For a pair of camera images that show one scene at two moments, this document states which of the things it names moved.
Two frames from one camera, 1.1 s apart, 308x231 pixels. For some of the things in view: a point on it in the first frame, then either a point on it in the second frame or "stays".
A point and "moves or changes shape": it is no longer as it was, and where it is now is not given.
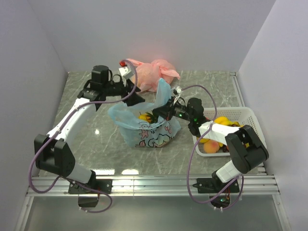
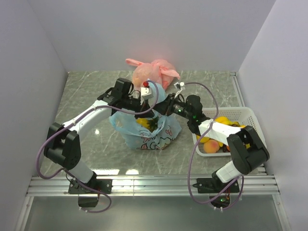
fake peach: x=211 y=147 stays
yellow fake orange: x=203 y=140 stays
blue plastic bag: x=139 y=126 moves or changes shape
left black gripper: x=134 y=98 → x=144 y=108
